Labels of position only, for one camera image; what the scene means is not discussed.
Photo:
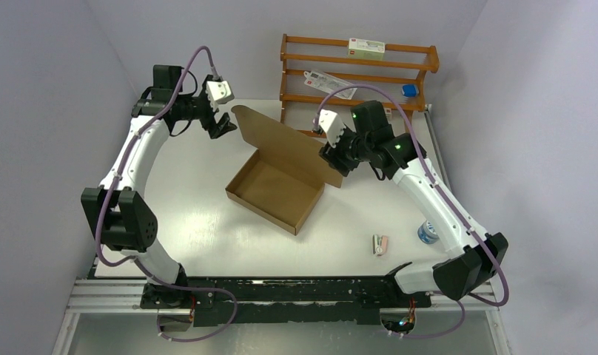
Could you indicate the brown cardboard box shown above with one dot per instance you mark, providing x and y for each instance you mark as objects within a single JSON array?
[{"x": 284, "y": 178}]

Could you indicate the green white box top shelf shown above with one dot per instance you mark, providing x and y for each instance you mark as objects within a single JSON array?
[{"x": 366, "y": 49}]

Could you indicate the white plastic packet on shelf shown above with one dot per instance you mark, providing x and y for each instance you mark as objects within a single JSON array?
[{"x": 328, "y": 83}]

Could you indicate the orange wooden shelf rack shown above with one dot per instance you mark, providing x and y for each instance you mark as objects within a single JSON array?
[{"x": 401, "y": 64}]

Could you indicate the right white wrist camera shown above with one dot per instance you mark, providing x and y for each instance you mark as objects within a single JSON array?
[{"x": 331, "y": 125}]

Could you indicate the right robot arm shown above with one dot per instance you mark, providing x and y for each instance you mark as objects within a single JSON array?
[{"x": 473, "y": 256}]

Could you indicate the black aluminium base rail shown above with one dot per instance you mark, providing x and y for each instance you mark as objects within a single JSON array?
[{"x": 241, "y": 300}]

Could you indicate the blue small object on shelf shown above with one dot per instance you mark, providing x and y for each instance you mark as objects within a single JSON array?
[{"x": 410, "y": 90}]

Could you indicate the pink white small device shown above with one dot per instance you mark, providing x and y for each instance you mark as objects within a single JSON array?
[{"x": 379, "y": 244}]

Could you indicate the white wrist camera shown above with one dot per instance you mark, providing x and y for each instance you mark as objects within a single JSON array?
[
  {"x": 218, "y": 93},
  {"x": 331, "y": 125}
]

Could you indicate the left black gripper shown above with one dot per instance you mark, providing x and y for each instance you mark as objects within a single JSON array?
[{"x": 216, "y": 129}]

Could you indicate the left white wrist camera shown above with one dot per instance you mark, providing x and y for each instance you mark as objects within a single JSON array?
[{"x": 218, "y": 93}]

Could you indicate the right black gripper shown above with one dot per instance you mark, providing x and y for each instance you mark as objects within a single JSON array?
[{"x": 334, "y": 157}]

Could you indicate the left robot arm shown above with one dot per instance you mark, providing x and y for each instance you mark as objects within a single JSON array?
[{"x": 123, "y": 225}]

